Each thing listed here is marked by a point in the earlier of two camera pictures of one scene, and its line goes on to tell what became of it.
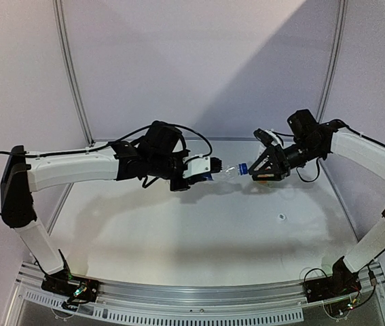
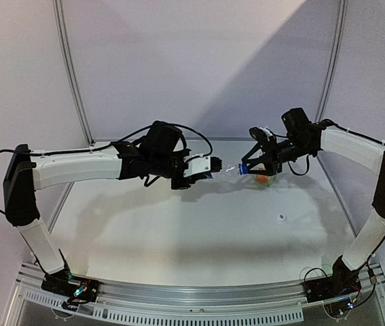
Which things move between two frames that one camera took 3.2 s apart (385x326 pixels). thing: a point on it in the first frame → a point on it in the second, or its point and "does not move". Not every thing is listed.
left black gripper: [176, 186] does not move
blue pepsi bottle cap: [243, 168] does not move
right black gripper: [276, 156] → [272, 155]
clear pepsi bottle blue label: [230, 172] does not move
